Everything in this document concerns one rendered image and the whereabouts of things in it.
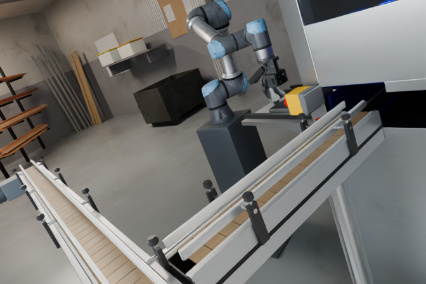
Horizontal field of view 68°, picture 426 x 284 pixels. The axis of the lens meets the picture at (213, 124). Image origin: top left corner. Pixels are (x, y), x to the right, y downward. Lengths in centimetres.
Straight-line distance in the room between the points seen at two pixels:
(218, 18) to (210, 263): 132
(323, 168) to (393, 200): 41
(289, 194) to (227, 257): 19
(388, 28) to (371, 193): 54
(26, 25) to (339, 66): 960
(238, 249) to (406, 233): 71
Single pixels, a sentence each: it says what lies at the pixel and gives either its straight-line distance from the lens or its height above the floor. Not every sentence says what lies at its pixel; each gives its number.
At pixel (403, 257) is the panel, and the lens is 131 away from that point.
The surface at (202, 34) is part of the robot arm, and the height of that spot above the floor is 129.
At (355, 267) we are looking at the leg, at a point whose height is 53.
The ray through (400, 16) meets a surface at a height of 117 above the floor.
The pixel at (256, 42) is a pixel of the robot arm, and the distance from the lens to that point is 129.
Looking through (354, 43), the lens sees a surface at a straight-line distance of 96.
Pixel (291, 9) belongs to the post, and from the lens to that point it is 104.
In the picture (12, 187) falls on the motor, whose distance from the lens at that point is 209.
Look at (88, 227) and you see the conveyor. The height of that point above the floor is 93.
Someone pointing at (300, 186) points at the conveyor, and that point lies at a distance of 74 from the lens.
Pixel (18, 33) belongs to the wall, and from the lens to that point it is 1005.
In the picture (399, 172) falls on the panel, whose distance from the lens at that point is 109.
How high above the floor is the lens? 130
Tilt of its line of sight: 16 degrees down
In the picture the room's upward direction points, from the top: 21 degrees counter-clockwise
